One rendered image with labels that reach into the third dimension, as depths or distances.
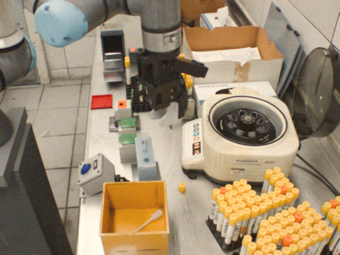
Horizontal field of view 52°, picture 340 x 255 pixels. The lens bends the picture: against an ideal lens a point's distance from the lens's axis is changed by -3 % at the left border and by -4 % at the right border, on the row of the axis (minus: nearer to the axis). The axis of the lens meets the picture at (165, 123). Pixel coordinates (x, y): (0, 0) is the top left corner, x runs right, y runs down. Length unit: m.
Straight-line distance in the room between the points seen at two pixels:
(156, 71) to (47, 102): 2.12
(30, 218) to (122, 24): 0.72
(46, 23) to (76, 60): 2.33
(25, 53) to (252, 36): 0.79
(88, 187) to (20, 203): 0.31
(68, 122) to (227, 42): 1.49
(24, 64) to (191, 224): 0.60
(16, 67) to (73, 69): 1.96
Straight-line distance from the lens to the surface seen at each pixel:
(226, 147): 0.85
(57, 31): 0.59
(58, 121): 2.58
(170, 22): 0.66
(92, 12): 0.62
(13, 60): 1.01
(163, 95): 0.73
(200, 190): 0.90
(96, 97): 1.20
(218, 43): 1.35
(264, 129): 0.92
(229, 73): 1.13
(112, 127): 1.05
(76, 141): 2.39
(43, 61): 2.90
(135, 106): 1.11
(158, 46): 0.68
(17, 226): 1.22
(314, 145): 1.09
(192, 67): 0.76
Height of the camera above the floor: 1.56
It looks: 40 degrees down
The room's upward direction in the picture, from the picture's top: straight up
